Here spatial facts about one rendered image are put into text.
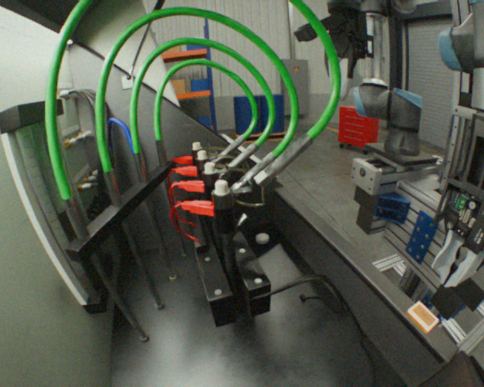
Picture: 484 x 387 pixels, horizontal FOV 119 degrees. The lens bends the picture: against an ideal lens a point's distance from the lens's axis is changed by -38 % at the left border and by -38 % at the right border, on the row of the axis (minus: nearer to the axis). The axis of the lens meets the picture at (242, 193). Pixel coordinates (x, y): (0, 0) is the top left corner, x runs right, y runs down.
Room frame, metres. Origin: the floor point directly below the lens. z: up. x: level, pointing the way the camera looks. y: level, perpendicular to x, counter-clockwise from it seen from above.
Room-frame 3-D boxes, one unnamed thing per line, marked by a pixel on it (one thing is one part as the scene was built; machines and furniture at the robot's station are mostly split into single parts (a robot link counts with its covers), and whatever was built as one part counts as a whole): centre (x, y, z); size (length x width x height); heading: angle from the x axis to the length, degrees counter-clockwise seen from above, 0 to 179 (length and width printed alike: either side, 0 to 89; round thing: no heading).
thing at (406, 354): (0.34, -0.20, 0.87); 0.62 x 0.04 x 0.16; 17
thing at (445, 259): (0.13, -0.24, 1.08); 0.06 x 0.03 x 0.09; 107
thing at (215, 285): (0.38, 0.06, 0.91); 0.34 x 0.10 x 0.15; 17
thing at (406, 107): (0.72, -0.62, 1.20); 0.13 x 0.12 x 0.14; 49
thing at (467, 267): (0.10, -0.25, 1.08); 0.06 x 0.03 x 0.09; 107
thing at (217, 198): (0.27, 0.02, 1.02); 0.05 x 0.03 x 0.21; 107
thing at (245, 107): (5.43, -0.53, 0.51); 1.20 x 0.85 x 1.02; 97
